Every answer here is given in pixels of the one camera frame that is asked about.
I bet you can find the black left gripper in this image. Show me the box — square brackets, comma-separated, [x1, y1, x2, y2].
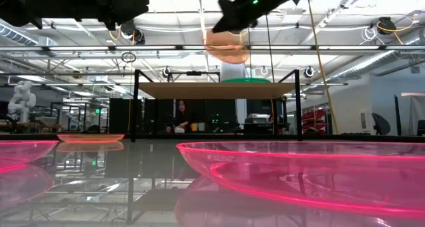
[25, 0, 150, 31]

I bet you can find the translucent orange plastic plate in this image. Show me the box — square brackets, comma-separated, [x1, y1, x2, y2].
[56, 133, 126, 143]
[205, 30, 250, 64]

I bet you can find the translucent green plastic plate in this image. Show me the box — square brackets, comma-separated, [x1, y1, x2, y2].
[221, 77, 272, 84]

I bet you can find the translucent pink plastic plate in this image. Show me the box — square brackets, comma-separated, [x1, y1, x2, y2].
[175, 141, 425, 220]
[0, 140, 60, 170]

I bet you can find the wooden shelf with black legs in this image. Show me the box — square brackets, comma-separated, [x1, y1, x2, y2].
[130, 69, 303, 143]

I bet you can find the white round pillar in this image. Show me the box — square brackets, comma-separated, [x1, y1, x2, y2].
[220, 62, 247, 82]

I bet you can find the long ceiling light bar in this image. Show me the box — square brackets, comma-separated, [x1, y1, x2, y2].
[0, 44, 425, 52]

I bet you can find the dark computer monitor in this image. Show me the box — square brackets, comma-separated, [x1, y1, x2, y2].
[246, 99, 278, 115]

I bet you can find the black cabinet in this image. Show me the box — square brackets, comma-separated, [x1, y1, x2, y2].
[109, 98, 133, 134]

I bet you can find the person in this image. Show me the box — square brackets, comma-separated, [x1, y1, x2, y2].
[165, 99, 195, 134]

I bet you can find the red background object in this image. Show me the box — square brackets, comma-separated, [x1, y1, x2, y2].
[301, 109, 328, 134]

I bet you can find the white humanoid robot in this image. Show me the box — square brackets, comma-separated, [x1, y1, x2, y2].
[7, 80, 37, 123]

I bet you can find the dark office chair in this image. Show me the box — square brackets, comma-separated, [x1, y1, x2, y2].
[371, 112, 392, 136]

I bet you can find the black ceiling cable reel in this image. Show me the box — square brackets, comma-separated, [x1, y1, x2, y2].
[377, 17, 396, 35]
[119, 19, 146, 45]

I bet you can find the black hanging cable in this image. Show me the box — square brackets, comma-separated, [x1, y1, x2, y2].
[264, 14, 276, 84]

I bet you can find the yellow hanging cable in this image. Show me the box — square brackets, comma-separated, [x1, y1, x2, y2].
[307, 0, 339, 135]

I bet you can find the black aluminium table frame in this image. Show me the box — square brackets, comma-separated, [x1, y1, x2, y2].
[0, 132, 425, 142]

